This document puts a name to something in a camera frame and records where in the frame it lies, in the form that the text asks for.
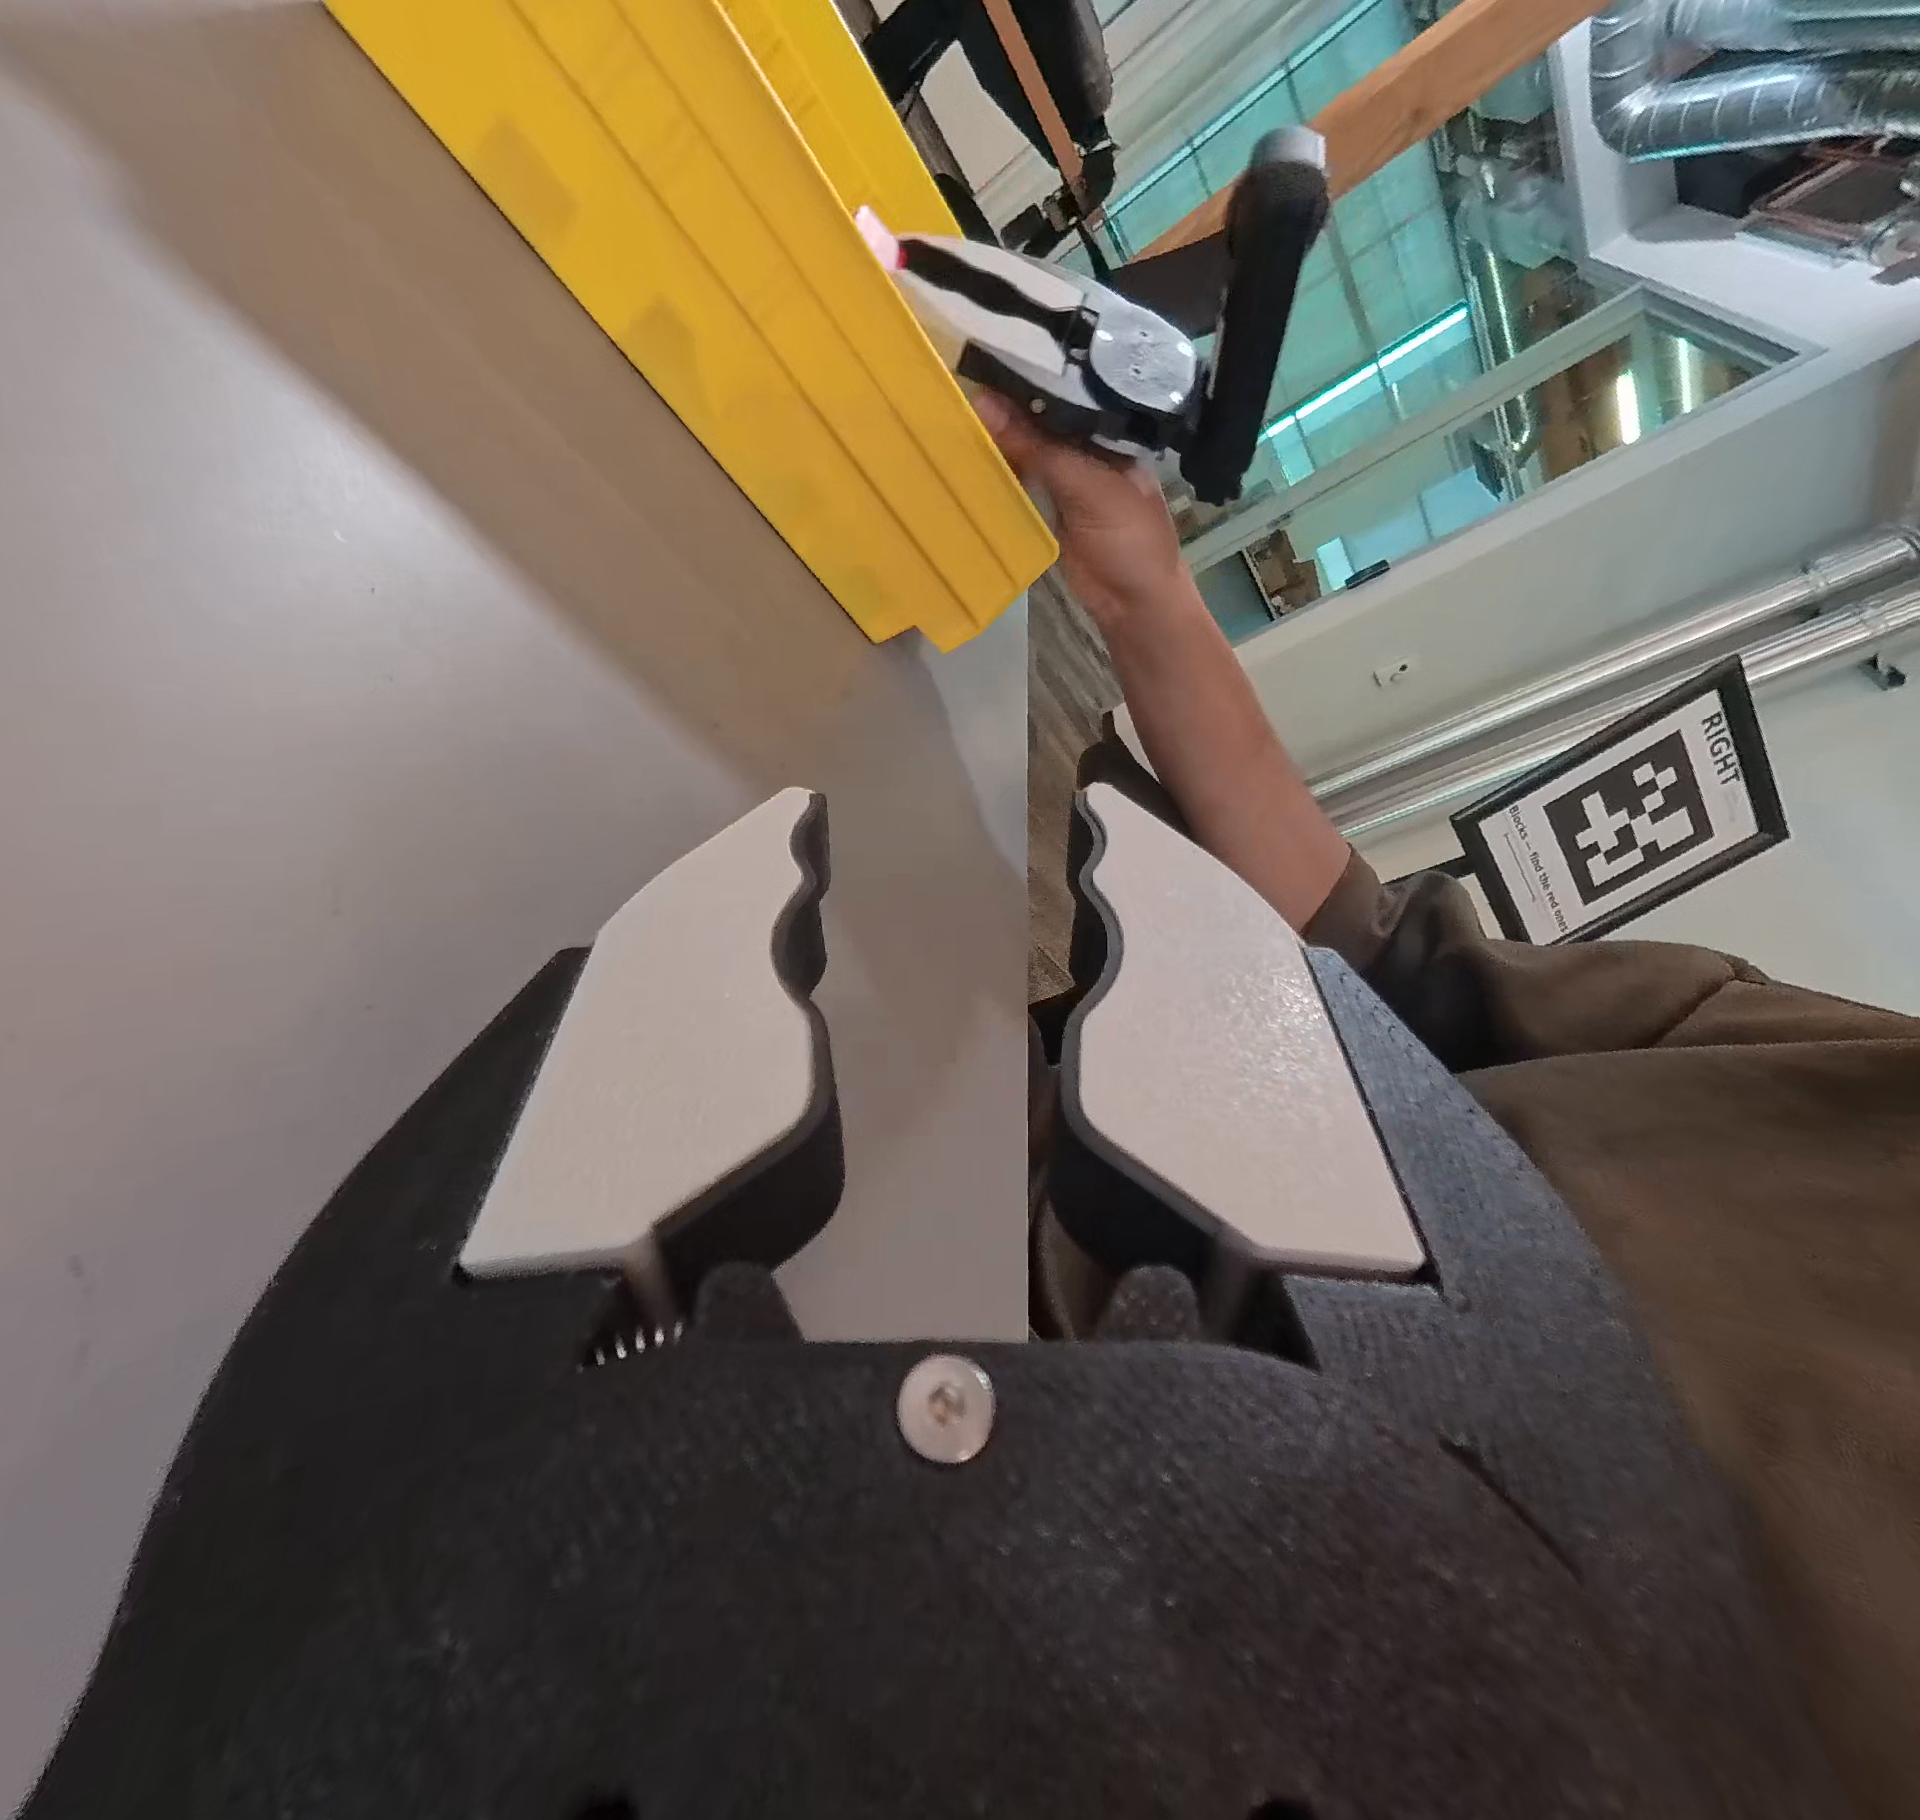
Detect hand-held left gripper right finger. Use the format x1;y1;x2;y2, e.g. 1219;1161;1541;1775
1047;781;1434;1323

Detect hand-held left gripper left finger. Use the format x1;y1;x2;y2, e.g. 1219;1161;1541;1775
454;783;846;1323

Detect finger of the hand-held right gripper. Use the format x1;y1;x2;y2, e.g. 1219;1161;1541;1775
893;232;1106;314
896;278;1080;386

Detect yellow storage bin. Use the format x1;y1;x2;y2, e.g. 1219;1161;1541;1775
322;0;1062;653

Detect person's right forearm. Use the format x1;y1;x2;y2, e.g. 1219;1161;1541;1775
1070;545;1351;940

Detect person's right hand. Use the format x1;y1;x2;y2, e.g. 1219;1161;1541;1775
980;402;1190;617

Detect distant wooden desk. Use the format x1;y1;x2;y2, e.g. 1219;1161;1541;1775
967;0;1082;187

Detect black padded office chair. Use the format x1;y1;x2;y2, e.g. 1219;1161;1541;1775
975;0;1123;254

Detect wooden ceiling beam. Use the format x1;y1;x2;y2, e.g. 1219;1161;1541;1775
1131;0;1748;264

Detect black framed tag sign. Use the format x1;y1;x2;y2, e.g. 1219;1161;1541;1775
1445;653;1794;948

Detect silver air ducts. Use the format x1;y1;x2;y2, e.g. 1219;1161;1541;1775
1587;0;1920;170

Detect silver wall pipes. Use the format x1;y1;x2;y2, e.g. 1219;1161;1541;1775
1312;531;1920;838

